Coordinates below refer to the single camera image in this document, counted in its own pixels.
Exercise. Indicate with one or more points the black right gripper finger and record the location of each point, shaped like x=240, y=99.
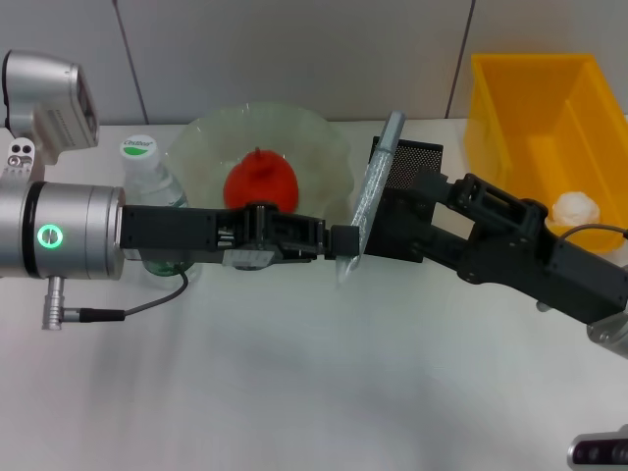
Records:
x=490, y=201

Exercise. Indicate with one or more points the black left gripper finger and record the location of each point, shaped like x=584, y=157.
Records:
x=343, y=240

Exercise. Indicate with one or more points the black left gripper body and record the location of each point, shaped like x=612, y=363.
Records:
x=172, y=233

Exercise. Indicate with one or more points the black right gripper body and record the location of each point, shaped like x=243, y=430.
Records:
x=515, y=265

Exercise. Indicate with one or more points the clear water bottle green label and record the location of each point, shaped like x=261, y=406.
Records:
x=147, y=172

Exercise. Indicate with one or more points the grey marker pen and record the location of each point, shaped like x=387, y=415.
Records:
x=378, y=181

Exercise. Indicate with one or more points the white paper ball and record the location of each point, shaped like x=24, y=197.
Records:
x=576, y=208

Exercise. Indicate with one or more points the orange toy fruit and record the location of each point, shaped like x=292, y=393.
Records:
x=260, y=181

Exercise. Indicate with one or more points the black mesh pen holder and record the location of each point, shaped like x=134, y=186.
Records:
x=417, y=157

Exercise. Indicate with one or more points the green glass fruit plate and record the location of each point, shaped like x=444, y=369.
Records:
x=211, y=137

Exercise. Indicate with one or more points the yellow plastic bin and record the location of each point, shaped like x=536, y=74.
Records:
x=539, y=122

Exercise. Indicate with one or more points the left wrist camera housing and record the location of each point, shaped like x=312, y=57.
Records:
x=44, y=98

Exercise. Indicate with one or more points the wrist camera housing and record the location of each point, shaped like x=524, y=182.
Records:
x=598, y=449
x=44, y=98

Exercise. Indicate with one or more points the right wrist camera housing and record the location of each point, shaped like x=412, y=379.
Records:
x=598, y=449

